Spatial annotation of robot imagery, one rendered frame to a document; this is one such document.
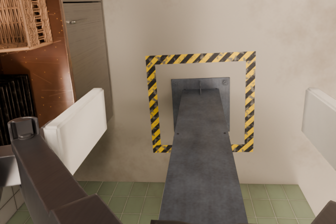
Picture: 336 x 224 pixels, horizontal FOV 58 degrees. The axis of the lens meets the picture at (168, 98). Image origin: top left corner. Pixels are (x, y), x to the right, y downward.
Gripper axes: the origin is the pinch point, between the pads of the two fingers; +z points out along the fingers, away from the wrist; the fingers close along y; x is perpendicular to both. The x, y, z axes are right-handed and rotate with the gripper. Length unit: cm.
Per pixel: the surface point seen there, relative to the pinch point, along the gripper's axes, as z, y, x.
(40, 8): 83, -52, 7
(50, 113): 88, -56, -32
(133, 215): 116, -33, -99
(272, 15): 145, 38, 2
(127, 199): 130, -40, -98
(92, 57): 115, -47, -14
